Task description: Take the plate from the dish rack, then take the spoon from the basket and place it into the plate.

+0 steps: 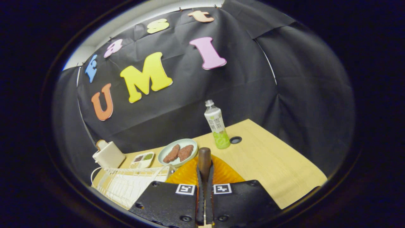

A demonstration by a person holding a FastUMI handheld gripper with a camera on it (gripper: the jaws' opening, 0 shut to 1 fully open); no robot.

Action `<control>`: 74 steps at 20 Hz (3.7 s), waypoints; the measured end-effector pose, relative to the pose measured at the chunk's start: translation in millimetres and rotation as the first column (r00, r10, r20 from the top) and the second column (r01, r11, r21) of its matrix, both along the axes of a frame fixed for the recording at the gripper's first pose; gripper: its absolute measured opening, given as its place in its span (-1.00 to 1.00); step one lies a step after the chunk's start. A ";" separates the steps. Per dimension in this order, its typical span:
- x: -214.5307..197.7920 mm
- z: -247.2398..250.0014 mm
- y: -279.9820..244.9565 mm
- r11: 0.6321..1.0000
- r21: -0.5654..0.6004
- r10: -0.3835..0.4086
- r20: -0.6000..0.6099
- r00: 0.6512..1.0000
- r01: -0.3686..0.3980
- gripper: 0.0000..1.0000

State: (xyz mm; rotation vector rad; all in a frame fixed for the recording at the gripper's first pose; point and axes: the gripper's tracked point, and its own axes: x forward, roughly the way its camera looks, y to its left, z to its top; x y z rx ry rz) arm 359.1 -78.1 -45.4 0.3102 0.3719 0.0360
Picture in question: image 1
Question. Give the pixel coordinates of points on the green label drink bottle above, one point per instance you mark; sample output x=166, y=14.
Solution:
x=216, y=123

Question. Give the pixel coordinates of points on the brown meat patty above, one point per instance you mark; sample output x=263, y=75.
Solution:
x=186, y=152
x=171, y=154

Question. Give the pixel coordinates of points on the brown bread slice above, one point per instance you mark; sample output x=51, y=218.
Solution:
x=101, y=144

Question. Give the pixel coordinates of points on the cream white toaster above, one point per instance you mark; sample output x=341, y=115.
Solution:
x=109, y=156

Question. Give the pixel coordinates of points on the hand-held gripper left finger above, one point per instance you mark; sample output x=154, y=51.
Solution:
x=164, y=202

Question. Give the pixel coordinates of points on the white sectioned condiment dish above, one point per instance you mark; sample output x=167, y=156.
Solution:
x=142, y=160

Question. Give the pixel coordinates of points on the green plate with rim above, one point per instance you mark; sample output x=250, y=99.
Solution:
x=186, y=142

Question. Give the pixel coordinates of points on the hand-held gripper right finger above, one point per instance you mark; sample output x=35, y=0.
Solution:
x=243, y=202

